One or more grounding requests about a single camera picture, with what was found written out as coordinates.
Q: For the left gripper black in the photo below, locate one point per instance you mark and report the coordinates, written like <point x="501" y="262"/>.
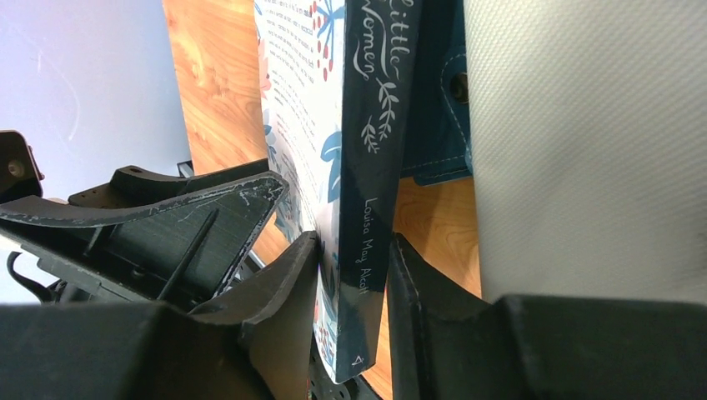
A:
<point x="72" y="248"/>

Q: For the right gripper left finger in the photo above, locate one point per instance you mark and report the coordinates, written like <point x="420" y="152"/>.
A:
<point x="252" y="342"/>

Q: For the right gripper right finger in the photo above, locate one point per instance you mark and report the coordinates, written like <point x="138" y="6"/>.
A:
<point x="446" y="343"/>

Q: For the blue leather wallet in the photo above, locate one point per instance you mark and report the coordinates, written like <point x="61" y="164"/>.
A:
<point x="437" y="140"/>

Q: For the floral cover book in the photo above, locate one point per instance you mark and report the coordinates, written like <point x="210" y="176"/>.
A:
<point x="336" y="87"/>

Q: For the beige canvas backpack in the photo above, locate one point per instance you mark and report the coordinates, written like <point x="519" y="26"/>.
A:
<point x="588" y="145"/>

